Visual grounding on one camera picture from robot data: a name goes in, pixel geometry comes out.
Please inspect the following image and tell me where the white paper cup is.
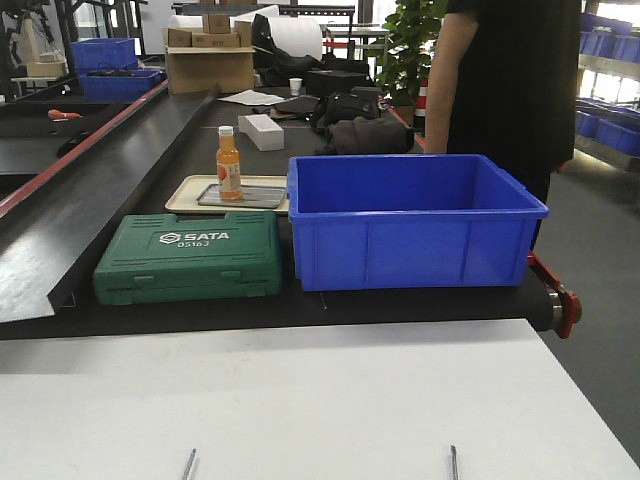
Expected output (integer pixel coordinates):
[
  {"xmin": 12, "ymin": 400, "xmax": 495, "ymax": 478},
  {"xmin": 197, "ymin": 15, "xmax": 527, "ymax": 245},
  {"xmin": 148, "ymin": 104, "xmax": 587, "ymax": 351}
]
[{"xmin": 289, "ymin": 77, "xmax": 303, "ymax": 97}]

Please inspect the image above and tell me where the person in black clothes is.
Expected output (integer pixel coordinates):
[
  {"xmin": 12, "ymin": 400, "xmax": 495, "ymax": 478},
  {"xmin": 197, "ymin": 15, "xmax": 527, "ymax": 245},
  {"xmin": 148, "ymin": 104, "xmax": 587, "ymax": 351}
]
[{"xmin": 425, "ymin": 1, "xmax": 581, "ymax": 201}]

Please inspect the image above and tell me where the beige plastic tray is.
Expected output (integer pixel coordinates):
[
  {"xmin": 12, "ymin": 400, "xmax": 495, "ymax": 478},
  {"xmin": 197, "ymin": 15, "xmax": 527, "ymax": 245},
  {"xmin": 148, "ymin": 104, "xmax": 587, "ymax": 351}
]
[{"xmin": 165, "ymin": 175, "xmax": 287, "ymax": 215}]

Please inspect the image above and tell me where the large cardboard box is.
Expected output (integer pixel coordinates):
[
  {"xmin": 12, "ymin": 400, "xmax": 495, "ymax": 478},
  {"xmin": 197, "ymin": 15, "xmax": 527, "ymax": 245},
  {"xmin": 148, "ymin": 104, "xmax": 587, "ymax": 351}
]
[{"xmin": 163, "ymin": 28, "xmax": 254, "ymax": 95}]

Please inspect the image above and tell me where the dark grey cloth bundle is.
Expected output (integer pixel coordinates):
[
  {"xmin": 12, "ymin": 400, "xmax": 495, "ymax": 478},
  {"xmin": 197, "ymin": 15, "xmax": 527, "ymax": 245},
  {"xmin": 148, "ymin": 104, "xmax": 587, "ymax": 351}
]
[{"xmin": 315, "ymin": 117, "xmax": 414, "ymax": 155}]

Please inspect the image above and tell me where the white foam block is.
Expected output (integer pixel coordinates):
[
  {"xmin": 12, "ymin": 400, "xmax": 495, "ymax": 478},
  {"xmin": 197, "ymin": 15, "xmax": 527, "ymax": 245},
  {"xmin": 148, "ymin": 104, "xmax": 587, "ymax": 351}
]
[{"xmin": 238, "ymin": 114, "xmax": 284, "ymax": 151}]

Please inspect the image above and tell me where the blue bin lower far left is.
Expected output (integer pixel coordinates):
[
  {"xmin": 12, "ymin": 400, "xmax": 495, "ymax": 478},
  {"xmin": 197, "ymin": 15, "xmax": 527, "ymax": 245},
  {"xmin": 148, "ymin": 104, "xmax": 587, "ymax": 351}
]
[{"xmin": 79, "ymin": 70, "xmax": 165, "ymax": 102}]

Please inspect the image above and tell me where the red conveyor end bracket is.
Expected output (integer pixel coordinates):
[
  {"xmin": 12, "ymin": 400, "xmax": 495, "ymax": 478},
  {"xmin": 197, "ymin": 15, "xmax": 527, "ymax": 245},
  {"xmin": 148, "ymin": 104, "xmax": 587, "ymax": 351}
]
[{"xmin": 527, "ymin": 251, "xmax": 583, "ymax": 339}]

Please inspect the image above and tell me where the green potted plant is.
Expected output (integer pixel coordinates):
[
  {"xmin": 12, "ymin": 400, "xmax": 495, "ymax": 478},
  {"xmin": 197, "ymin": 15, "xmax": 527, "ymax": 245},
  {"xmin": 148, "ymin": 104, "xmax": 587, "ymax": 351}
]
[{"xmin": 366, "ymin": 0, "xmax": 447, "ymax": 105}]

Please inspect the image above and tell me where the large blue plastic bin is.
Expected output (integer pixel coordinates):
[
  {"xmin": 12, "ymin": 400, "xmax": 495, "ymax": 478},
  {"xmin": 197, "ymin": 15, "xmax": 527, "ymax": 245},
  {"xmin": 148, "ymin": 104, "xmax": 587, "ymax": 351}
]
[{"xmin": 287, "ymin": 154, "xmax": 548, "ymax": 291}]

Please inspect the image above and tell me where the orange juice bottle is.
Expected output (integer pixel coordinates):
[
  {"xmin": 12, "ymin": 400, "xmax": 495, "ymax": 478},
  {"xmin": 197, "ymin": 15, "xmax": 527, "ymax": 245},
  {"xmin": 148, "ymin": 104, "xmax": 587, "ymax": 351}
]
[{"xmin": 216, "ymin": 126, "xmax": 242, "ymax": 200}]

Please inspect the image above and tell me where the green SATA tool case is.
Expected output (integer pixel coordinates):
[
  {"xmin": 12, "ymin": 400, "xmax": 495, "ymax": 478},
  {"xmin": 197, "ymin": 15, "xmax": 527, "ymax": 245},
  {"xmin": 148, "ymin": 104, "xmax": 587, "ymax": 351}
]
[{"xmin": 93, "ymin": 211, "xmax": 282, "ymax": 305}]

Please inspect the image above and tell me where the grey metal tray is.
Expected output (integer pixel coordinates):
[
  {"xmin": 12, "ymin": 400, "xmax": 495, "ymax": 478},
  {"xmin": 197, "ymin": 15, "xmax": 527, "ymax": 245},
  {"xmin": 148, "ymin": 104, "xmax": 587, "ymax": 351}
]
[{"xmin": 197, "ymin": 184, "xmax": 286, "ymax": 209}]

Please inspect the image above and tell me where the black bag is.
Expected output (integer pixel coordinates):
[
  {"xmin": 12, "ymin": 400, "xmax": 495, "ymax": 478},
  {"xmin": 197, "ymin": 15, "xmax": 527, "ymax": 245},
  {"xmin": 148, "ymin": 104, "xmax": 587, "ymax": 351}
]
[{"xmin": 310, "ymin": 92, "xmax": 380, "ymax": 134}]

